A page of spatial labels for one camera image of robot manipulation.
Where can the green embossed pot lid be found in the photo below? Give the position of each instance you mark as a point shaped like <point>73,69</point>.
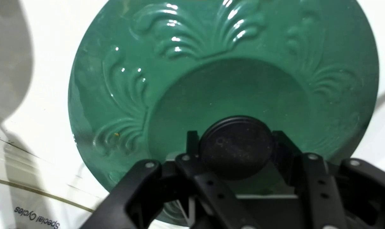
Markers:
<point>225,84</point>

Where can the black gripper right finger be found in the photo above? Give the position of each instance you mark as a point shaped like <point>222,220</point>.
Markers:
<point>345,195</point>

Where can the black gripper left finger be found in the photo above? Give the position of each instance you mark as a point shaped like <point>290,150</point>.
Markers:
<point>167,186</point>

